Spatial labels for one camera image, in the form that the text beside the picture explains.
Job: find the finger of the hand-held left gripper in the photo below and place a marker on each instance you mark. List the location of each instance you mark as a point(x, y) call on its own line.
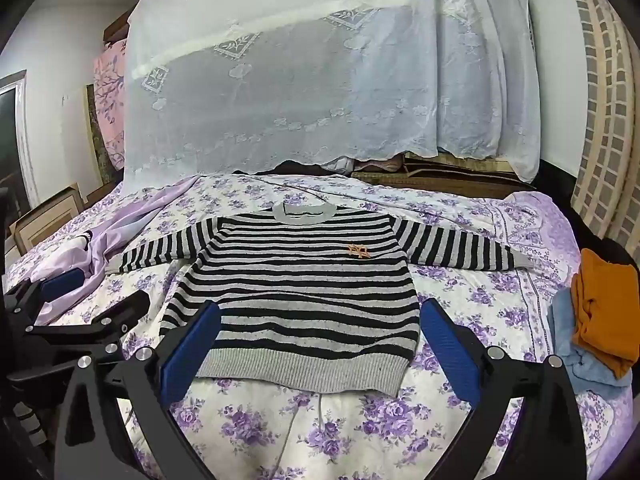
point(127, 305)
point(62, 277)

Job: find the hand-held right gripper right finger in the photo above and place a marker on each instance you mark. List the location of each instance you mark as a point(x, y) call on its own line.
point(450, 355)

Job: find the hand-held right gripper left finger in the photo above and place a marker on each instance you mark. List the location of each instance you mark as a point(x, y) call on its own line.
point(192, 350)

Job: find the black grey striped sweater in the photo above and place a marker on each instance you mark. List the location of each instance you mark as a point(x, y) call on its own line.
point(300, 300)

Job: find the black white striped cloth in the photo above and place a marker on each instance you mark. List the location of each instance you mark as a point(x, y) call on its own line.
point(80, 245)

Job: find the lilac satin cloth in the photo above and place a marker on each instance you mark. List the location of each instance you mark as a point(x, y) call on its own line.
point(130, 220)

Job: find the purple floral bedsheet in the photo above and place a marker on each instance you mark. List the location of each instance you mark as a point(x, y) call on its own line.
point(350, 435)

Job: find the white framed door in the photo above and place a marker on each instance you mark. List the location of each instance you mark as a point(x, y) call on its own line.
point(15, 150)

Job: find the light blue garment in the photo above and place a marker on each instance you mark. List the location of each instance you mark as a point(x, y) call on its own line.
point(590, 367)

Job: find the dark patterned board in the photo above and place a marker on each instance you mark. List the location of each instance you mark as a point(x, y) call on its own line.
point(97, 135)

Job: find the orange garment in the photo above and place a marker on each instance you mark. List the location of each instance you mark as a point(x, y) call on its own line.
point(600, 310)

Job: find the pink floral pillow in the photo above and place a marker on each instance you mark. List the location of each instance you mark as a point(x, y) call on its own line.
point(110, 110)

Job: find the beige lattice curtain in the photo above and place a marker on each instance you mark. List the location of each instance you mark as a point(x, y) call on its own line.
point(605, 135)

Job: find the white lace cloth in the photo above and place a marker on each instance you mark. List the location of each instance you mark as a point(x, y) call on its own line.
point(300, 85)

